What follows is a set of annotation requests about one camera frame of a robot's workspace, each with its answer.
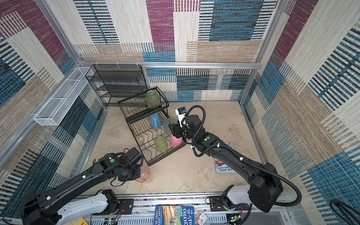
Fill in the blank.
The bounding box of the blue ceramic mug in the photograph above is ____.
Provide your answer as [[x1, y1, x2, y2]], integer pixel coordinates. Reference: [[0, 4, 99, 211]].
[[151, 112, 162, 130]]

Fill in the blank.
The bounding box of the pink transparent glass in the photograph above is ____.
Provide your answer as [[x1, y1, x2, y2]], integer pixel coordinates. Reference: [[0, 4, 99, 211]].
[[136, 166, 152, 183]]

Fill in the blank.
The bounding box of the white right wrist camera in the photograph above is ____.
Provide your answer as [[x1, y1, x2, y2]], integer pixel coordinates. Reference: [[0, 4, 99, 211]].
[[175, 107, 187, 127]]

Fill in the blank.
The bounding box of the teal textured plastic cup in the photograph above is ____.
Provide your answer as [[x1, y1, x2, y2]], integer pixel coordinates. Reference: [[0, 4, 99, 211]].
[[163, 118, 173, 136]]

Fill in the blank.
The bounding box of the white mesh wall basket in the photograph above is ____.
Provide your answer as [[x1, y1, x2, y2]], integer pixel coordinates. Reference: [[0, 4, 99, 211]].
[[34, 67, 93, 126]]

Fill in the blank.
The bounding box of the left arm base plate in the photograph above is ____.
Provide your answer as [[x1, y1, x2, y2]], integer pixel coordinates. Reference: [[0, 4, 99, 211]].
[[114, 198, 134, 216]]

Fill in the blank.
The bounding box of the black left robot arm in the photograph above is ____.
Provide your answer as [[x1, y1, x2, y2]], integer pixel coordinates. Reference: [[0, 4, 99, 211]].
[[22, 148, 143, 225]]

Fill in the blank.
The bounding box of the black mesh shelf unit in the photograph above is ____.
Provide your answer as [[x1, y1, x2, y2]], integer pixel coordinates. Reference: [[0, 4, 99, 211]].
[[85, 64, 148, 107]]

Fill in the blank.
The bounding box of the small clear plastic packet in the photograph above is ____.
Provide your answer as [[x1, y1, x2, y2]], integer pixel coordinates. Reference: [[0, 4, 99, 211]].
[[195, 211, 211, 225]]

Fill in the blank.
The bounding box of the black wire dish rack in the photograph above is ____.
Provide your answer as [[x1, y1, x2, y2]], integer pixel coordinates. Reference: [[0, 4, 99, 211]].
[[118, 87, 185, 166]]

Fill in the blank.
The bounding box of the black cable far right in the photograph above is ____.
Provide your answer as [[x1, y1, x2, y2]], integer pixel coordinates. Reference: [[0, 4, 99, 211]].
[[329, 199, 360, 225]]

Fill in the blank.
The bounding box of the pink plastic cup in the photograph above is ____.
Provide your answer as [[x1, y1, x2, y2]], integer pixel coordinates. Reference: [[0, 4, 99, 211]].
[[171, 135, 183, 148]]

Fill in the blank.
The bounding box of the yellow card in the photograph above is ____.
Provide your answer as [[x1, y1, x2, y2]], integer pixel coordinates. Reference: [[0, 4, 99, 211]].
[[64, 217, 88, 225]]

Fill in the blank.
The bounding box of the green transparent glass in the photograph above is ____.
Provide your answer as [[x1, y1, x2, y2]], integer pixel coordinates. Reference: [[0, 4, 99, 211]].
[[146, 90, 161, 108], [155, 136, 169, 153]]

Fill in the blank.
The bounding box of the blue treehouse book front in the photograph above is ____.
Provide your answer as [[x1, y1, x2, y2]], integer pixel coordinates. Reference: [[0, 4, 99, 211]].
[[153, 205, 195, 225]]

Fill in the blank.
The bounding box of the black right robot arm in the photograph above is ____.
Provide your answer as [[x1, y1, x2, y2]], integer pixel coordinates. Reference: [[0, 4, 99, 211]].
[[169, 115, 302, 212]]

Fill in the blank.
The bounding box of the treehouse book on table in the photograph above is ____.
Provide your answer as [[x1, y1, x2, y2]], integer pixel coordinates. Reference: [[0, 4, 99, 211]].
[[214, 158, 235, 173]]

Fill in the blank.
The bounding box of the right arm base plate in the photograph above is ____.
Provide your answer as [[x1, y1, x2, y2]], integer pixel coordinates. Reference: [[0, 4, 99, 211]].
[[205, 196, 250, 212]]

